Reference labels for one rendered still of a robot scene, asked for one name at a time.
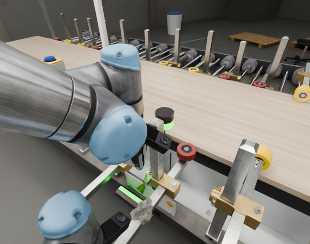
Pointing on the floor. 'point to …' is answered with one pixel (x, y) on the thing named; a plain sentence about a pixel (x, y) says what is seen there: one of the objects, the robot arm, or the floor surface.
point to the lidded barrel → (174, 21)
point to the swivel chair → (304, 49)
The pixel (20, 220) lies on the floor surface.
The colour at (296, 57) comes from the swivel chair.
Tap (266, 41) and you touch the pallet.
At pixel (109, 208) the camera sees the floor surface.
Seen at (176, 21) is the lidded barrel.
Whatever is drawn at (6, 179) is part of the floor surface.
